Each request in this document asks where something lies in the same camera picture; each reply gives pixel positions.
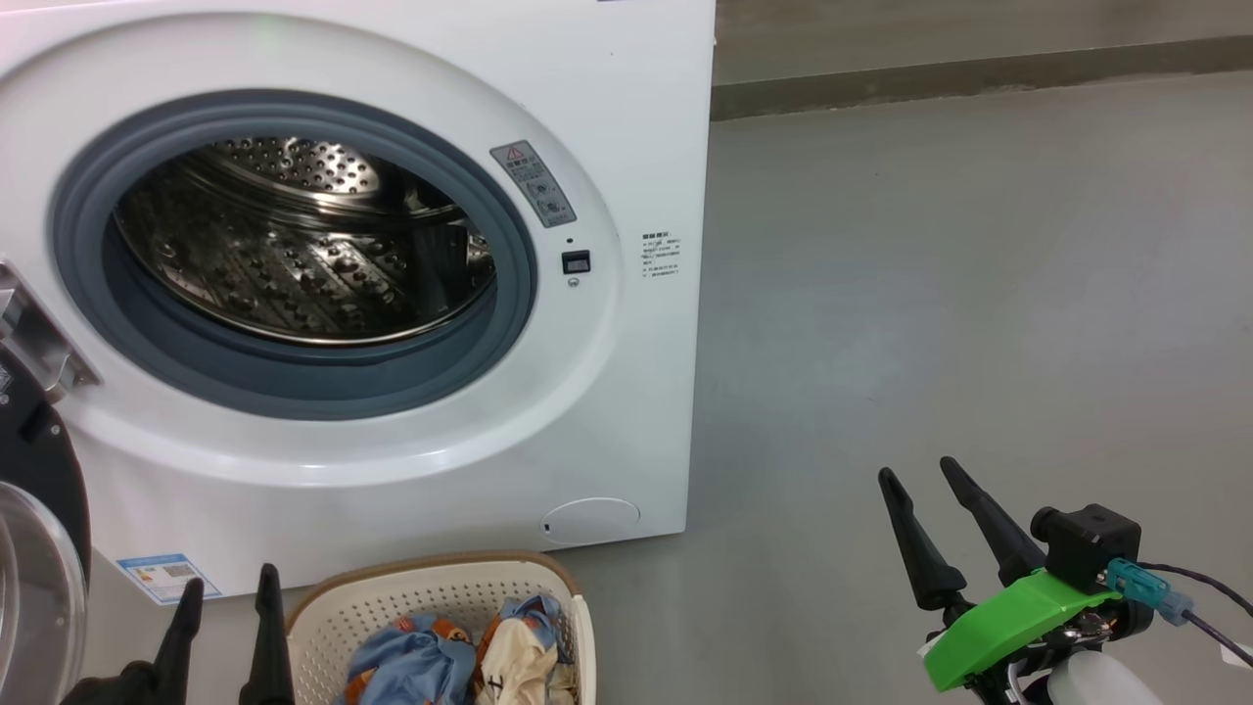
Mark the black glass washing machine door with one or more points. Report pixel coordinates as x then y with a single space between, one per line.
39 490

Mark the grey wall baseboard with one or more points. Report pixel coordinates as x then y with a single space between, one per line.
979 73

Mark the steel washing machine drum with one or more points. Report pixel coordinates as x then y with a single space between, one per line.
294 255

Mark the black door latch socket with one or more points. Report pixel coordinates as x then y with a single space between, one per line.
576 262

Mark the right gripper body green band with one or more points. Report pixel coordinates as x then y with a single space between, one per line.
1008 622

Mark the blue energy label sticker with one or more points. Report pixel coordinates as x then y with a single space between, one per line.
166 578

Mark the round white filter cover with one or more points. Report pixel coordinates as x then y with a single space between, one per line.
590 521

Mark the blue printed garment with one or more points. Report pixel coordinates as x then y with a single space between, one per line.
416 666

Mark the cream perforated laundry basket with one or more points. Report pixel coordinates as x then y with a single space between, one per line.
440 587

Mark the cream garment with blue sleeves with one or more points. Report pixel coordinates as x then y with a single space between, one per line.
514 666

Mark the white front-load washing machine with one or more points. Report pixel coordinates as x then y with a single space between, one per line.
626 392

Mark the grey rubber door gasket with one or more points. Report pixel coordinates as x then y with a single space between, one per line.
147 343

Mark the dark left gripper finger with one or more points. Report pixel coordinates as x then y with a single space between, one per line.
171 666
269 656

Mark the grey warning label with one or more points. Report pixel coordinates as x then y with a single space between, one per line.
533 183

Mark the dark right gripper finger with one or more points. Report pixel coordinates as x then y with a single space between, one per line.
925 563
998 534

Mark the small black text sticker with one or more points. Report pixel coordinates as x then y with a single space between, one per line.
661 257

